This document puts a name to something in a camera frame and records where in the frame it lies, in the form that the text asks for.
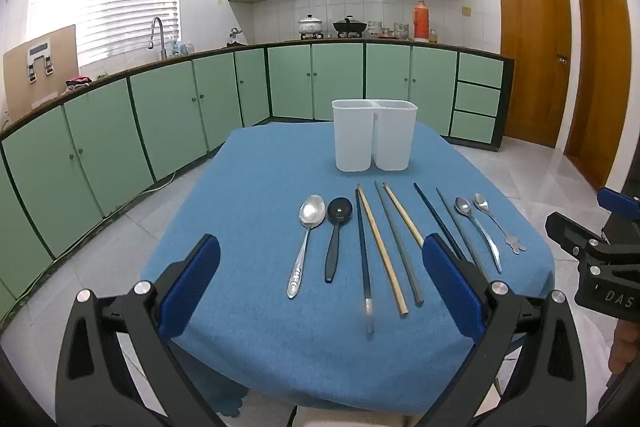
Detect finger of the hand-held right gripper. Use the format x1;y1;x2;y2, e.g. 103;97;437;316
545;212;609;261
597;188;640;224

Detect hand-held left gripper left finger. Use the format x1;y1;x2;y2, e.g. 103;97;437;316
55;234;236;427

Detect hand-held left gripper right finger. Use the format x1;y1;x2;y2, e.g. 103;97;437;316
415;233;588;427

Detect thin grey metal chopstick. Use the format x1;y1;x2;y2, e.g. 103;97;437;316
436;187;491;280

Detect wooden chopstick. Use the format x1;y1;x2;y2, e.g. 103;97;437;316
382;182;426;248
357;184;409;319

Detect medium silver spoon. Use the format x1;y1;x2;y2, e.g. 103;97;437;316
454;197;503;274

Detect small silver spoon bear handle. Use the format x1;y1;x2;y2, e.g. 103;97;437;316
472;193;527;254

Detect dark chopstick with silver tip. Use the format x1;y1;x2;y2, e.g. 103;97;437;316
355;188;375;340

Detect black plastic spoon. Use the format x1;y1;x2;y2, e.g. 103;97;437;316
324;197;354;284

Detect large silver spoon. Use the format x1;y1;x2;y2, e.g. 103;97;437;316
286;194;327;299

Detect white two-compartment utensil holder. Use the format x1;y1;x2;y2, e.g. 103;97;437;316
331;99;418;172

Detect person's right hand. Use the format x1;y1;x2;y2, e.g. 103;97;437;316
607;321;640;376

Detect blue tablecloth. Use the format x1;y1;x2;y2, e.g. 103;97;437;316
140;122;556;415

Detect plain wooden door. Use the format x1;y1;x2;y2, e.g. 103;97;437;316
562;0;633;192

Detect green lower kitchen cabinets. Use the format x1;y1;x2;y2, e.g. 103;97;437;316
0;41;516;323

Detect metal kitchen faucet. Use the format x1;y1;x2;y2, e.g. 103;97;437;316
149;17;168;60

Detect orange thermos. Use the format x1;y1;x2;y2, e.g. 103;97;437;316
413;0;430;42

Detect cardboard box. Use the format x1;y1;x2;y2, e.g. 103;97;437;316
2;24;80;122

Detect black wok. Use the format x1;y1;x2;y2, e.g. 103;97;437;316
333;15;368;36

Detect silver cooking pot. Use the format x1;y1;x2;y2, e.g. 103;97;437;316
298;13;323;38

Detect wooden door with handle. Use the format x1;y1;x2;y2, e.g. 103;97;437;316
494;0;573;150

